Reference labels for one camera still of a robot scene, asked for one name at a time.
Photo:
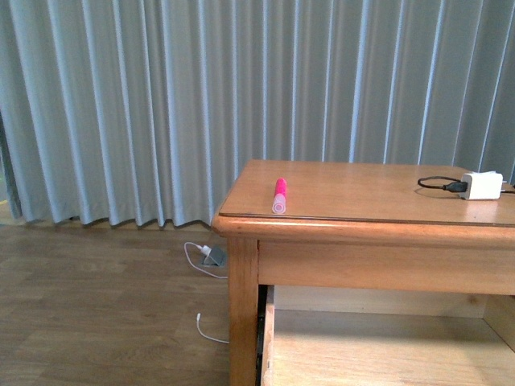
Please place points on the pink marker with clear cap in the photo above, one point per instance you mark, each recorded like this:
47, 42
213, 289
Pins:
279, 202

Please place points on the wooden drawer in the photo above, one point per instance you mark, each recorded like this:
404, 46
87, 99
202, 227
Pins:
316, 336

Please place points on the open metal floor socket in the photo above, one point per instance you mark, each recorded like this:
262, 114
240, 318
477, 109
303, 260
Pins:
217, 258

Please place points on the grey pleated curtain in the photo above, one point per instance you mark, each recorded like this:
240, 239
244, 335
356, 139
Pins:
148, 110

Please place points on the wooden nightstand cabinet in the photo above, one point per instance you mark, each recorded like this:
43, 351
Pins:
352, 226

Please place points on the white power adapter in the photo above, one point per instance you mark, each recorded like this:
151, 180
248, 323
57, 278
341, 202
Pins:
482, 185

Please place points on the white wall plug charger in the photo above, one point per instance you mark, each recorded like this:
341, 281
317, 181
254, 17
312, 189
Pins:
205, 250

